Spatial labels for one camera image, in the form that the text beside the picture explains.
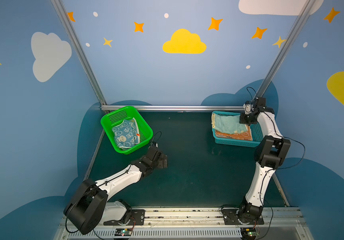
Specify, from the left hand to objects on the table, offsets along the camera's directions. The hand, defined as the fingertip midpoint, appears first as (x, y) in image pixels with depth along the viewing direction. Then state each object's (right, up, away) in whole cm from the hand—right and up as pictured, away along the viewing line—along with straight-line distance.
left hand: (162, 159), depth 88 cm
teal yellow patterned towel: (+46, +21, +17) cm, 53 cm away
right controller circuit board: (+44, -32, -17) cm, 57 cm away
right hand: (+55, +25, +12) cm, 61 cm away
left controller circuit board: (-18, -32, -17) cm, 40 cm away
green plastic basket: (-37, +26, +24) cm, 51 cm away
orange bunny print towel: (+59, +13, +16) cm, 62 cm away
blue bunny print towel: (-26, +14, +16) cm, 34 cm away
